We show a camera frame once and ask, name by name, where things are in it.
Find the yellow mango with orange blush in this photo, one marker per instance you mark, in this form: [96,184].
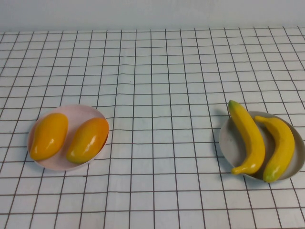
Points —
[85,143]

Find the yellow banana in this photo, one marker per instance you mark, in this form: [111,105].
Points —
[281,148]
[252,140]

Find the plain yellow mango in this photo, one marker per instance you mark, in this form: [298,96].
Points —
[47,136]

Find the grey round plate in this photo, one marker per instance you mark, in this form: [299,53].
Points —
[228,140]

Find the pink round plate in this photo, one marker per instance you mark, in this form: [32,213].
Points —
[71,112]

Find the white grid tablecloth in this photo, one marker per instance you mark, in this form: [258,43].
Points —
[152,59]

